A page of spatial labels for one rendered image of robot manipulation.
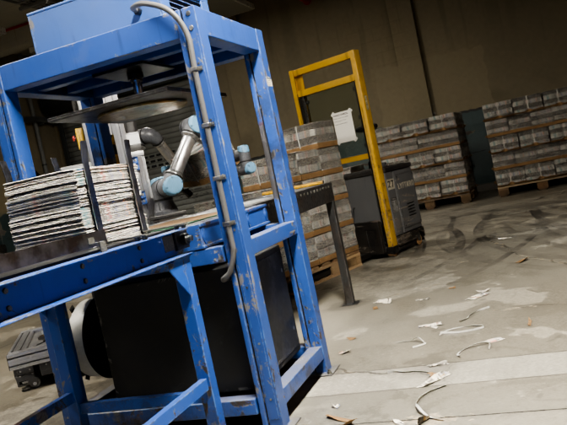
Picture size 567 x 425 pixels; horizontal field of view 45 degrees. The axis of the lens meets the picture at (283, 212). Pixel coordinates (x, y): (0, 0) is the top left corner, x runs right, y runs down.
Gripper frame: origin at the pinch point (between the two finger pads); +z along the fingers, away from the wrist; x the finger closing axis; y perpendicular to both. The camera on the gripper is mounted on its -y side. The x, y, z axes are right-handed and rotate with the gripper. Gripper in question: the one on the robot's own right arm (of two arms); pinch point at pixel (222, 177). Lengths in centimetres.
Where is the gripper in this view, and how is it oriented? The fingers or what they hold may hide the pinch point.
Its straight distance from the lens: 468.4
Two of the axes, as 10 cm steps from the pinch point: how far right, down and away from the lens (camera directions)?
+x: -6.0, 5.3, -6.0
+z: -6.6, 1.0, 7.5
